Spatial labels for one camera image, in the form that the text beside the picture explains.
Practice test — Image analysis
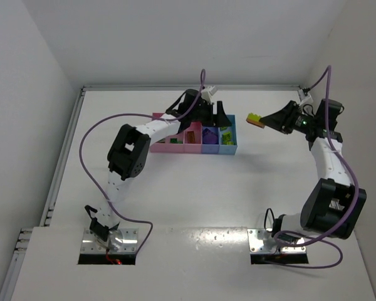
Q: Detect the orange lego plate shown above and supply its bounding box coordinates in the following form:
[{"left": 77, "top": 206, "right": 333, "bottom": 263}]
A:
[
  {"left": 187, "top": 131, "right": 196, "bottom": 144},
  {"left": 248, "top": 120, "right": 265, "bottom": 129}
]

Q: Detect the purple round lego brick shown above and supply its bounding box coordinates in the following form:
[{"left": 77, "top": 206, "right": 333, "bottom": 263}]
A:
[{"left": 202, "top": 127, "right": 218, "bottom": 145}]

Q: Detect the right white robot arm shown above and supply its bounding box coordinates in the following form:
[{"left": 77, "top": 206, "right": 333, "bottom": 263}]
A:
[{"left": 260, "top": 100, "right": 367, "bottom": 242}]

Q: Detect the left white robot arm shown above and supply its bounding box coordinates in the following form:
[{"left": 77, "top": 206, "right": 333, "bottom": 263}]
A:
[{"left": 85, "top": 87, "right": 232, "bottom": 242}]

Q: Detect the small pink bin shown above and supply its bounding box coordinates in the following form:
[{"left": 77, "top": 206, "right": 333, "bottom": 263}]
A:
[{"left": 183, "top": 122, "right": 202, "bottom": 154}]

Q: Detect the light blue bin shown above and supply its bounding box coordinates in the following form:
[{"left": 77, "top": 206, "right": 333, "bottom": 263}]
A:
[{"left": 219, "top": 115, "right": 238, "bottom": 156}]

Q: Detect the dark blue bin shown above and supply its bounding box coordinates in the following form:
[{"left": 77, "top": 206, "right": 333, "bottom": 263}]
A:
[{"left": 202, "top": 127, "right": 219, "bottom": 154}]

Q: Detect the large pink bin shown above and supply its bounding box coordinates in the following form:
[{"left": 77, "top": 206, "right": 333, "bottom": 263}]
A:
[{"left": 149, "top": 113, "right": 184, "bottom": 154}]

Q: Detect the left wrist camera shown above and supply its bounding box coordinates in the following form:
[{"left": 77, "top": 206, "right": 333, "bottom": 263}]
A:
[{"left": 201, "top": 86, "right": 217, "bottom": 103}]

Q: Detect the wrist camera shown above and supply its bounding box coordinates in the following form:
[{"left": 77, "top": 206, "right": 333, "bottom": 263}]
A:
[
  {"left": 298, "top": 88, "right": 313, "bottom": 108},
  {"left": 201, "top": 86, "right": 217, "bottom": 103}
]

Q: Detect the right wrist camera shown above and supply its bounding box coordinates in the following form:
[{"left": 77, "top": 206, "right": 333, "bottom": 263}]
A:
[{"left": 298, "top": 88, "right": 313, "bottom": 108}]

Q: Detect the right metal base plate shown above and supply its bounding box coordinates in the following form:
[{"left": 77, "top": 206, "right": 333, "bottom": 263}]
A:
[{"left": 248, "top": 228, "right": 306, "bottom": 255}]

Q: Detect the metal base plate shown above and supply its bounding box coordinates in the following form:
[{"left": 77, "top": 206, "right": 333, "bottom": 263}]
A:
[
  {"left": 248, "top": 228, "right": 306, "bottom": 255},
  {"left": 80, "top": 228, "right": 138, "bottom": 256}
]

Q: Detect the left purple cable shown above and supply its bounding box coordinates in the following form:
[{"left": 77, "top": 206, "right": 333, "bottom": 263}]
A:
[{"left": 80, "top": 68, "right": 207, "bottom": 251}]

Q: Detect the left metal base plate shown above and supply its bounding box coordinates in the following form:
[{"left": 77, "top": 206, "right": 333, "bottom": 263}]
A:
[{"left": 80, "top": 228, "right": 138, "bottom": 256}]

